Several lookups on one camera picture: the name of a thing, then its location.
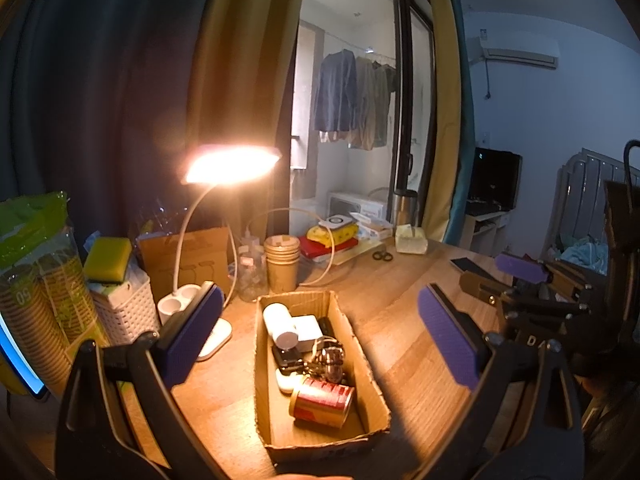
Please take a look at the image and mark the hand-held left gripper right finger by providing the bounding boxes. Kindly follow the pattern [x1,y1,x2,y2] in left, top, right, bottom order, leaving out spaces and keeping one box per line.
[412,282,586,480]

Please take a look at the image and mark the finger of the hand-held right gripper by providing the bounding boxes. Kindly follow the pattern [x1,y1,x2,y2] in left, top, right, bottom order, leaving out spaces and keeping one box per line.
[494,252,551,285]
[459,270,516,307]

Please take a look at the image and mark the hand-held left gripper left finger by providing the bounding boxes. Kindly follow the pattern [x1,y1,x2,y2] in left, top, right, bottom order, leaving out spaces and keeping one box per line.
[55,281,226,480]

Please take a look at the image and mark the white cylinder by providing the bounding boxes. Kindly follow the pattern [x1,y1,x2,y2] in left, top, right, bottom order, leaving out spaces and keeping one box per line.
[262,303,300,351]

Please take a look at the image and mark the cardboard box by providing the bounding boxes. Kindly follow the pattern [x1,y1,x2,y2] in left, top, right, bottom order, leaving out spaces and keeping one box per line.
[254,289,392,464]

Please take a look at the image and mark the white earbuds case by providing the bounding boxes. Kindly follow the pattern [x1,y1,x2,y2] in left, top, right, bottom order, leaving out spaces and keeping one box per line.
[275,367,304,395]

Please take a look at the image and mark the white charger adapter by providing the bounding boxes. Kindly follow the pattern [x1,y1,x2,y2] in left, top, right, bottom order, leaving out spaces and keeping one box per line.
[291,315,326,354]

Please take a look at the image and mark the brown leather watch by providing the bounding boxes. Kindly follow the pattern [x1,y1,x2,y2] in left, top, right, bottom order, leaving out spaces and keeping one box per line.
[304,339,347,386]

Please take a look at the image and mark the red gold can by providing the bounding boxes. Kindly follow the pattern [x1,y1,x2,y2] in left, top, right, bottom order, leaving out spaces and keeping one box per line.
[289,376,356,430]

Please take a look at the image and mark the person's right forearm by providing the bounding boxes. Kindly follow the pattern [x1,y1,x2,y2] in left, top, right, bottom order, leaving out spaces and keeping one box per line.
[575,371,640,467]

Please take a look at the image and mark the white desk lamp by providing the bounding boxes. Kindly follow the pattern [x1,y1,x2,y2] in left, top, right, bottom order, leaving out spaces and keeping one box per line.
[157,144,282,362]

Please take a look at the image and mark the black smartphone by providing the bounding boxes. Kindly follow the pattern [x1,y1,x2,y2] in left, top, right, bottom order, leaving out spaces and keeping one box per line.
[449,256,497,276]

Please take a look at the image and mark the white television stand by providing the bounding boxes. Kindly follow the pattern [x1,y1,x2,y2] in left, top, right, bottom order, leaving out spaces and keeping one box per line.
[460,210,511,251]

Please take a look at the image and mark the light blue cloth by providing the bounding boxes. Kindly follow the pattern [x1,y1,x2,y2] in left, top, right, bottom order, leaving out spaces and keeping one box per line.
[559,237,609,274]

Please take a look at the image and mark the white woven plastic basket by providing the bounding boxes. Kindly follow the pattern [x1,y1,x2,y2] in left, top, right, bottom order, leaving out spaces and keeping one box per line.
[89,274,161,347]

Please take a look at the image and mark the cardboard lamp packaging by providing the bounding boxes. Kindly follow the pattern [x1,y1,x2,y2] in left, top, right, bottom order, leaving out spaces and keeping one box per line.
[137,226,234,302]

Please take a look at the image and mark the clear glass jar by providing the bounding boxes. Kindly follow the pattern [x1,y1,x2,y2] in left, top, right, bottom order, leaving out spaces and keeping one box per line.
[237,244,270,304]

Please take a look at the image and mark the pale yellow tissue pack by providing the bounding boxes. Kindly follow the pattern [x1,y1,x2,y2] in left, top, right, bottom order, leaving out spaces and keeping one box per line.
[394,224,430,255]

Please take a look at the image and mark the black television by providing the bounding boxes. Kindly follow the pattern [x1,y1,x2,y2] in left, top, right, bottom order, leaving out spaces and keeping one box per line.
[467,147,524,214]

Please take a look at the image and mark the stack of brown paper cups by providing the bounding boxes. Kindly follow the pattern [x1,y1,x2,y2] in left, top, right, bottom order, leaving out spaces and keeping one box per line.
[263,234,301,295]

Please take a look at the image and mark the steel thermos flask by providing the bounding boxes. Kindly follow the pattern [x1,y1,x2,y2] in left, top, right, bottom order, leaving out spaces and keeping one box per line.
[392,189,419,226]

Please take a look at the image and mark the yellow green sponge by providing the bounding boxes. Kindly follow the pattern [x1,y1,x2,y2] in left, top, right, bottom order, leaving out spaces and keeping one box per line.
[82,236,134,284]

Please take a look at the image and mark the teal curtain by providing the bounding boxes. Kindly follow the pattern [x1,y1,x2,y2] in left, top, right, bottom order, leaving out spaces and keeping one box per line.
[447,0,477,246]

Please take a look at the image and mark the flat white box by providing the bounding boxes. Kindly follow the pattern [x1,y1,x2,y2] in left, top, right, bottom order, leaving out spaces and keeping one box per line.
[357,212,394,241]

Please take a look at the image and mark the white microwave oven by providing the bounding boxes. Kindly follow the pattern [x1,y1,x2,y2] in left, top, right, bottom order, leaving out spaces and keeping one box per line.
[327,191,389,221]

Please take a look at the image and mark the paper cups pack green wrap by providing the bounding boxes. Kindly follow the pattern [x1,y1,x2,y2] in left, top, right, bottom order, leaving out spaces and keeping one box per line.
[0,191,109,397]

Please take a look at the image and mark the yellow curtain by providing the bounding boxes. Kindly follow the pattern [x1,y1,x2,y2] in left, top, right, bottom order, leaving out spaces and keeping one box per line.
[422,0,464,244]

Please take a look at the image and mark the glowing computer monitor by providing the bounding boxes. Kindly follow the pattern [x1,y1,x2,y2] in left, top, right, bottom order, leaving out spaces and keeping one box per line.
[0,309,52,402]

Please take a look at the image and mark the hanging beige clothes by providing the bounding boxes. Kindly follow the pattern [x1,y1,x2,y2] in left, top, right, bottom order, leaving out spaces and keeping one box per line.
[350,55,399,151]

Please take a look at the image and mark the white air conditioner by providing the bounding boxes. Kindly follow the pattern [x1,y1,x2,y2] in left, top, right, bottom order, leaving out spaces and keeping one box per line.
[479,32,560,70]

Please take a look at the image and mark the hanging blue shirt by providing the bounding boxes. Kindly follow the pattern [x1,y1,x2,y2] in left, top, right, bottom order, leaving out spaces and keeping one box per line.
[313,49,359,134]

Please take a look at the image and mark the dark blue curtain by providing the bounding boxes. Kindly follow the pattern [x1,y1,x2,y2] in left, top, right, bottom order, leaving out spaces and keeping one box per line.
[0,0,217,242]

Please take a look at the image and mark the brown curtain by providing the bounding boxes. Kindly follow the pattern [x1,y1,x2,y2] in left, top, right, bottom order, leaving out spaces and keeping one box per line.
[186,0,312,241]

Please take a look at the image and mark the white cable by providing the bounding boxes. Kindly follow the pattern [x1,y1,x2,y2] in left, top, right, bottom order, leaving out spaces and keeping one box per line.
[221,207,337,309]

